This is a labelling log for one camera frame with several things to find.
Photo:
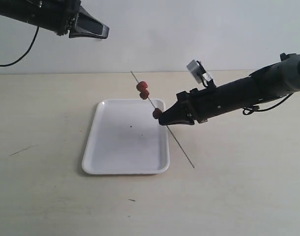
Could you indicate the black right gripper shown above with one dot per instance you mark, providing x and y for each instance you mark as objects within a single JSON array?
[{"x": 195, "y": 105}]

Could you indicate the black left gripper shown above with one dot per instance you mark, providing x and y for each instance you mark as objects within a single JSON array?
[{"x": 59, "y": 15}]

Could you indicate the thin metal skewer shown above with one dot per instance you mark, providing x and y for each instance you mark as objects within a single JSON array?
[{"x": 167, "y": 127}]

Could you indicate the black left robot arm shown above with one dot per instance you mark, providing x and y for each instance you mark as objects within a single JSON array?
[{"x": 24, "y": 11}]

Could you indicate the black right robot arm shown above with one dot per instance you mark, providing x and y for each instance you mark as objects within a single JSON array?
[{"x": 276, "y": 81}]

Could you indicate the white rectangular plastic tray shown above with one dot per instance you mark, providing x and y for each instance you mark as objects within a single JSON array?
[{"x": 125, "y": 139}]

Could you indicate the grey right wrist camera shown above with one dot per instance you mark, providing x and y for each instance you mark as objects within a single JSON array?
[{"x": 196, "y": 69}]

